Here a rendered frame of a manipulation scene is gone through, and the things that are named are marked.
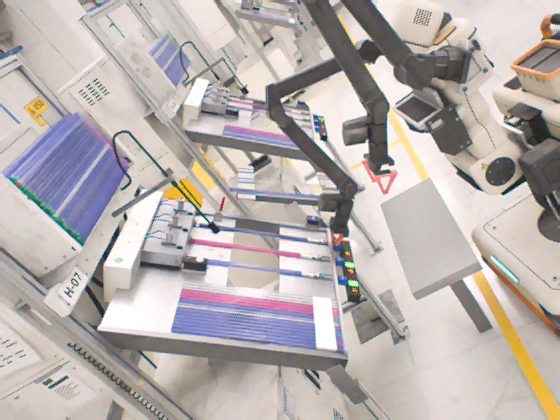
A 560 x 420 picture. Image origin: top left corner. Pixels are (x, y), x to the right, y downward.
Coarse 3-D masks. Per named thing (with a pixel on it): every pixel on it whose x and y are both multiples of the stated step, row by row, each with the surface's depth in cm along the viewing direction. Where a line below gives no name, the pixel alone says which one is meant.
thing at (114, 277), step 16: (144, 192) 192; (160, 192) 194; (144, 208) 182; (128, 224) 172; (144, 224) 174; (128, 240) 165; (144, 240) 170; (112, 256) 157; (128, 256) 158; (112, 272) 153; (128, 272) 153; (112, 288) 156; (128, 288) 156
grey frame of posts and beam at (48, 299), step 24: (24, 72) 174; (48, 96) 178; (120, 192) 178; (120, 216) 171; (96, 240) 154; (0, 264) 124; (96, 264) 148; (24, 288) 127; (360, 288) 223; (72, 312) 135; (384, 312) 230; (72, 336) 135; (96, 336) 139; (120, 360) 142; (144, 384) 145; (360, 384) 149; (168, 408) 150
